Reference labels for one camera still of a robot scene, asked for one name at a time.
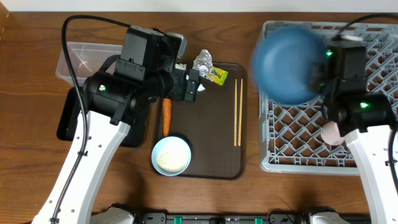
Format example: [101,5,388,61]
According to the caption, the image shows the blue plate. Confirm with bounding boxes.
[251,26,327,105]

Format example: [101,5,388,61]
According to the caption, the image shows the dark brown serving tray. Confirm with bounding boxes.
[170,63,248,180]

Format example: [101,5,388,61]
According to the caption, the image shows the yellow green snack wrapper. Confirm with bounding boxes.
[207,67,228,86]

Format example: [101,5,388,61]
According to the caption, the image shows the clear plastic bin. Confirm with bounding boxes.
[55,42,123,86]

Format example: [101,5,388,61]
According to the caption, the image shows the white tissue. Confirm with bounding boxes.
[175,63,205,92]

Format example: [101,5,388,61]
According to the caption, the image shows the orange carrot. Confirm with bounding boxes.
[162,98,172,137]

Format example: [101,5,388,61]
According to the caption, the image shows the pink cup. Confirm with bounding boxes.
[321,121,345,146]

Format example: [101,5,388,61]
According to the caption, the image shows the light blue rice bowl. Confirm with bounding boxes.
[151,136,192,176]

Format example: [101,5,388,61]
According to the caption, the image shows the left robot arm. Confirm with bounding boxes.
[34,26,199,223]

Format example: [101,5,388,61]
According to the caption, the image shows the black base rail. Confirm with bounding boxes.
[135,207,372,224]

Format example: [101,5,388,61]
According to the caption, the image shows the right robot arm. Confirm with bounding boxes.
[315,40,397,223]

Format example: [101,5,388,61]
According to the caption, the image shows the black tray bin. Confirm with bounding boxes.
[57,87,149,147]

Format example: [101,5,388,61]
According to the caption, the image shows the aluminium foil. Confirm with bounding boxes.
[192,49,213,78]

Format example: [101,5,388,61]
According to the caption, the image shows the grey dishwasher rack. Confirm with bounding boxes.
[258,23,397,175]

